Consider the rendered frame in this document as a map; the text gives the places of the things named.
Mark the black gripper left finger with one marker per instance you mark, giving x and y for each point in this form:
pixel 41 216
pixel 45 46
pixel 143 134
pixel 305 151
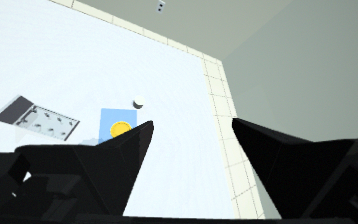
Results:
pixel 109 169

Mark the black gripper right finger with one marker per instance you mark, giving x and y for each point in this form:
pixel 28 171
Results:
pixel 295 172

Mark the yellow plate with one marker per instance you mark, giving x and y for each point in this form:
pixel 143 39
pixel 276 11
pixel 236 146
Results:
pixel 119 128

